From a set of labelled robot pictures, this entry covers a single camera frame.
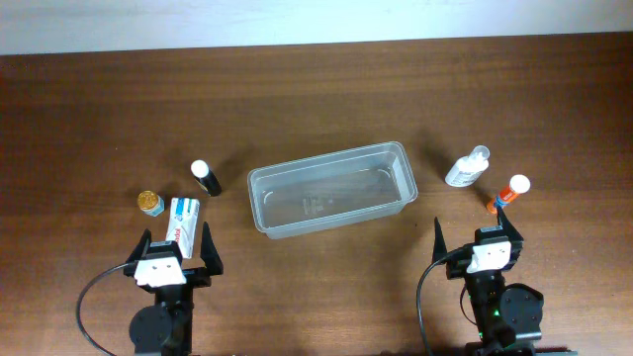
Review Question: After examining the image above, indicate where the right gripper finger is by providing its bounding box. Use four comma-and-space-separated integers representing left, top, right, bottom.
432, 217, 448, 263
497, 208, 522, 241

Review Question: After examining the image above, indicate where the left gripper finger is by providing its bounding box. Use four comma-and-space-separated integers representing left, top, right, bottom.
200, 222, 223, 271
127, 228, 151, 262

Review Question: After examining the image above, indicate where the white Panadol box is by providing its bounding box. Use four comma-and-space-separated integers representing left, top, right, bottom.
165, 198, 200, 259

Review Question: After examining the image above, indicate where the small jar gold lid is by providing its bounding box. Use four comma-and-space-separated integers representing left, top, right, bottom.
136, 191, 164, 217

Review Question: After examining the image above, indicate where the orange tube white cap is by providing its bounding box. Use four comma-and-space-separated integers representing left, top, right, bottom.
487, 174, 531, 214

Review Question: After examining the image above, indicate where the dark bottle white cap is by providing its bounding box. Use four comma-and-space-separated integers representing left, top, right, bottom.
191, 159, 222, 197

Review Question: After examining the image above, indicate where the white squeeze bottle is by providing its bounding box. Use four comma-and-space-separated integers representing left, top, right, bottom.
445, 145, 490, 188

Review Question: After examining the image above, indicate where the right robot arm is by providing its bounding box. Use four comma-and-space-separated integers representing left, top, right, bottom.
432, 210, 544, 356

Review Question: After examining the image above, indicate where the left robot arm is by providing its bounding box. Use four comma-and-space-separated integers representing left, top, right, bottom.
124, 223, 224, 355

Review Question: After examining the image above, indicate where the clear plastic container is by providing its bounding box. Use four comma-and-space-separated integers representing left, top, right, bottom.
247, 141, 418, 239

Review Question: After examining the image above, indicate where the right black cable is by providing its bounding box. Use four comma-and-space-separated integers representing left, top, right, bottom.
415, 246, 471, 356

